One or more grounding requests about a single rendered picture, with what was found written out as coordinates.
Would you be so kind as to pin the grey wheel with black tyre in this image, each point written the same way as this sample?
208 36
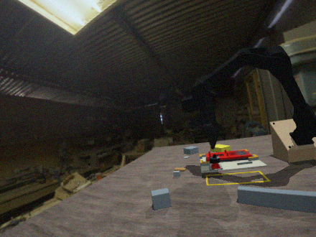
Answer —
215 161

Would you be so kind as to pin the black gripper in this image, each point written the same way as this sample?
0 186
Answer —
211 129

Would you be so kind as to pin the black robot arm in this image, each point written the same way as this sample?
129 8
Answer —
277 62

